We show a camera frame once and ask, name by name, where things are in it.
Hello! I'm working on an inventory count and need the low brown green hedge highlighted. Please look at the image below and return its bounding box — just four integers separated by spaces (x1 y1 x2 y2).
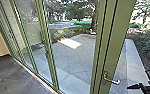
49 24 92 45

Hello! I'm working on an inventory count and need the green-framed glass door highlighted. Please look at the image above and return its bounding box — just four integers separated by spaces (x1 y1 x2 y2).
0 0 39 73

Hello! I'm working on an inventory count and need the white garden chair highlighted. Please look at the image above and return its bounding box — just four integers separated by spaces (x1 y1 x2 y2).
89 28 97 37

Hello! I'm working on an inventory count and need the green door frame post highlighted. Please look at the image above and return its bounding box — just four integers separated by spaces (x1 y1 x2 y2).
89 0 109 94

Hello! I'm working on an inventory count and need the dark green shrub bed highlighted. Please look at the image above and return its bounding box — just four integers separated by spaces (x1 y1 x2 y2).
125 22 150 64

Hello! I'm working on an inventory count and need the metal lever door handle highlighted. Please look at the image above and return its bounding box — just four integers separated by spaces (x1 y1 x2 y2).
102 70 121 86

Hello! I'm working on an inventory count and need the brown tree trunk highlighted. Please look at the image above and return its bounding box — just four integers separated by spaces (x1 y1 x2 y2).
90 0 100 32

